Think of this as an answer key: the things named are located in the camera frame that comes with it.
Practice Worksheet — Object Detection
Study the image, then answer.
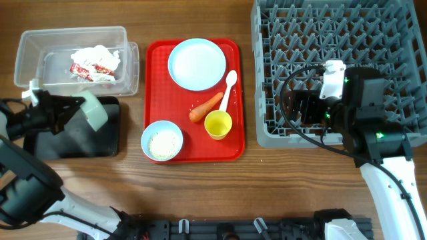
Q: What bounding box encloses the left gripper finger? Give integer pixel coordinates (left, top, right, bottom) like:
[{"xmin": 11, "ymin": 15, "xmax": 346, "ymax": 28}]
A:
[
  {"xmin": 51, "ymin": 95, "xmax": 85, "ymax": 109},
  {"xmin": 54, "ymin": 103, "xmax": 81, "ymax": 132}
]

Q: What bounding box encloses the green bowl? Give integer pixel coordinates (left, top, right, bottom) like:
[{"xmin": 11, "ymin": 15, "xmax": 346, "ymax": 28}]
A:
[{"xmin": 72, "ymin": 91, "xmax": 108, "ymax": 131}]

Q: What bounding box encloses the red snack wrapper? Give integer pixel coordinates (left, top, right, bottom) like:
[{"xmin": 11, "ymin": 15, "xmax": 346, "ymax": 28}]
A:
[{"xmin": 70, "ymin": 63, "xmax": 115, "ymax": 82}]

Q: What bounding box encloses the white tissue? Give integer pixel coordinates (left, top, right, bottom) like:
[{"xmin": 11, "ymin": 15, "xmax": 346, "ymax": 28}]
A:
[{"xmin": 71, "ymin": 45, "xmax": 121, "ymax": 82}]

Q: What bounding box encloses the yellow plastic cup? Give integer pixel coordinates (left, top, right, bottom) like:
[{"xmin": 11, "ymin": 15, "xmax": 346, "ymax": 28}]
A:
[{"xmin": 204, "ymin": 110, "xmax": 233, "ymax": 140}]

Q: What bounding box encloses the light blue bowl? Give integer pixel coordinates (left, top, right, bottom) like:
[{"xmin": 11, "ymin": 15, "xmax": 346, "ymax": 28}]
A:
[{"xmin": 141, "ymin": 120, "xmax": 183, "ymax": 162}]

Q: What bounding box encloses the white rice pile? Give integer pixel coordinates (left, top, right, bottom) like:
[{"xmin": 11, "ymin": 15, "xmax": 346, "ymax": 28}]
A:
[{"xmin": 148, "ymin": 129, "xmax": 181, "ymax": 161}]

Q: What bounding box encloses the orange carrot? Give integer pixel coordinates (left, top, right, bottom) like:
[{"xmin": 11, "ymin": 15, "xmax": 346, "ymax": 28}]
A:
[{"xmin": 189, "ymin": 92, "xmax": 224, "ymax": 123}]

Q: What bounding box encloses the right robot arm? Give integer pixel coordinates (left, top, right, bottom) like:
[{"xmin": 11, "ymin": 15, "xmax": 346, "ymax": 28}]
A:
[{"xmin": 279, "ymin": 62, "xmax": 426, "ymax": 239}]

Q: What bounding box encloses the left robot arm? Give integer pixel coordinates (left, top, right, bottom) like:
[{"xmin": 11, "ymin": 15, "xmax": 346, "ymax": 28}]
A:
[{"xmin": 1, "ymin": 90, "xmax": 147, "ymax": 239}]

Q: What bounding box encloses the black waste tray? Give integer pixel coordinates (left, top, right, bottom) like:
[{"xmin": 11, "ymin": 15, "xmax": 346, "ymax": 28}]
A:
[{"xmin": 23, "ymin": 96, "xmax": 121, "ymax": 160}]

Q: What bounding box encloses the clear plastic waste bin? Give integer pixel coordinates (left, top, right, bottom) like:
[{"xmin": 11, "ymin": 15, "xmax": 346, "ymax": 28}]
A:
[{"xmin": 14, "ymin": 26, "xmax": 139, "ymax": 96}]

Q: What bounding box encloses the grey dishwasher rack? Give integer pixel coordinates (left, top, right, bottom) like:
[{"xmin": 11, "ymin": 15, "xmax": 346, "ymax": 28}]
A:
[{"xmin": 250, "ymin": 0, "xmax": 426, "ymax": 148}]

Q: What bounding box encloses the white plastic spoon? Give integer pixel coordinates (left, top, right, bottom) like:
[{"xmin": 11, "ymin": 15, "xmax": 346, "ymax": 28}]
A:
[{"xmin": 219, "ymin": 70, "xmax": 238, "ymax": 111}]

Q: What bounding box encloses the red serving tray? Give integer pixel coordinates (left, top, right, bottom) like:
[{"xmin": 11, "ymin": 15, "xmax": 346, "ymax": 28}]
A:
[{"xmin": 144, "ymin": 38, "xmax": 246, "ymax": 163}]

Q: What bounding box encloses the light blue plate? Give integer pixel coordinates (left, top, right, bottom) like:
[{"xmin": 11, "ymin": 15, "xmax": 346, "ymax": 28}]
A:
[{"xmin": 167, "ymin": 38, "xmax": 227, "ymax": 91}]

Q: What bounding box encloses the left black cable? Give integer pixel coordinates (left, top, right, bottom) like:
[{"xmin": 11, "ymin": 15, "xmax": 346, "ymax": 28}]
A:
[{"xmin": 0, "ymin": 98, "xmax": 29, "ymax": 116}]

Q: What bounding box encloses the black cable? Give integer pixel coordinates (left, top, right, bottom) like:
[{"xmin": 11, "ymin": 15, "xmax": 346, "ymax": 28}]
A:
[
  {"xmin": 0, "ymin": 98, "xmax": 29, "ymax": 116},
  {"xmin": 278, "ymin": 65, "xmax": 427, "ymax": 231}
]

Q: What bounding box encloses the right black cable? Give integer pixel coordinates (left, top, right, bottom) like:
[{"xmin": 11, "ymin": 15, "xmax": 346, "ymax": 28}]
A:
[{"xmin": 278, "ymin": 65, "xmax": 427, "ymax": 231}]

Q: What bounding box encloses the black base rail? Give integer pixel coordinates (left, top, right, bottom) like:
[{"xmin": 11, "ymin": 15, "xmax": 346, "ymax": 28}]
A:
[{"xmin": 76, "ymin": 217, "xmax": 374, "ymax": 240}]

